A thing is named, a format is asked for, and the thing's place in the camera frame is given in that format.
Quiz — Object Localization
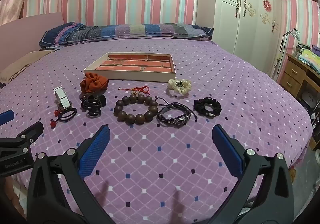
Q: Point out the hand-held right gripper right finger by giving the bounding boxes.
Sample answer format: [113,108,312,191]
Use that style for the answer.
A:
[212,124,295,224]

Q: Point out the desk lamp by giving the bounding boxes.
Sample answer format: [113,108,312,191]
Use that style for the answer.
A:
[273,28,301,75]

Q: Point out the purple diamond pattern bedspread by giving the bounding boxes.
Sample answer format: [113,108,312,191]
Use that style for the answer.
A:
[0,39,314,224]

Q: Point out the pile of books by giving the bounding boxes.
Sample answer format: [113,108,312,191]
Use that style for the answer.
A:
[296,42,320,75]

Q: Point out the black hair ties red beads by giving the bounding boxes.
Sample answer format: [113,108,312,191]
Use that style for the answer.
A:
[50,107,78,128]

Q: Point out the brown blanket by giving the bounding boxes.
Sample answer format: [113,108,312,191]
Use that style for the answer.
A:
[0,50,56,85]

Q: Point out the white hair clip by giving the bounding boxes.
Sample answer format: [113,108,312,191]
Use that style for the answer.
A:
[54,87,73,112]

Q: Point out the red string charm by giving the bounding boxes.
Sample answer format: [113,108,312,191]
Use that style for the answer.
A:
[118,86,150,97]

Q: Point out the cream scrunchie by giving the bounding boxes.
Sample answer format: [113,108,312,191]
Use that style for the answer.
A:
[167,78,192,95]

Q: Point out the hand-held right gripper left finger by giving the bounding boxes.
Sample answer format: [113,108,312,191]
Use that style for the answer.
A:
[26,125,118,224]

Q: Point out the black hair ties bundle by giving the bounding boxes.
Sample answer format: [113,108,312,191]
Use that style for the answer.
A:
[80,93,107,117]

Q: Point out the black leather bracelet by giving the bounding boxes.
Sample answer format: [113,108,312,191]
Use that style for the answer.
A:
[155,97,198,127]

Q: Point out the black scrunchie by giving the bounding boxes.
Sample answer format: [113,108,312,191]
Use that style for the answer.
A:
[194,97,222,117]

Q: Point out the orange scrunchie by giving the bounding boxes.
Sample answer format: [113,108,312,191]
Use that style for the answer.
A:
[79,72,109,94]

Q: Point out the patchwork striped pillow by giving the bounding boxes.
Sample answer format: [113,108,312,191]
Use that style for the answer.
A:
[39,22,215,49]

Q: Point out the brown wooden bead bracelet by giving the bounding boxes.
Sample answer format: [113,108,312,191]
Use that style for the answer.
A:
[113,95,159,125]

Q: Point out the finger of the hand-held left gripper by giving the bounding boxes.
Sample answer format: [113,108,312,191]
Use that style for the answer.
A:
[0,110,14,126]
[0,121,44,154]

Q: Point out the pink headboard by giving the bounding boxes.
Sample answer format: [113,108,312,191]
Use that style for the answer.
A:
[0,12,63,72]

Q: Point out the wooden desk with drawers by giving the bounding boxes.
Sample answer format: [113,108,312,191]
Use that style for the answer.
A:
[279,52,320,101]

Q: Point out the brick pattern tray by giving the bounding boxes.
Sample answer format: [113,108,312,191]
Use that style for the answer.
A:
[83,52,177,83]

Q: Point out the white wardrobe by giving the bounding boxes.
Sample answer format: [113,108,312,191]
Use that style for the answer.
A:
[212,0,283,80]

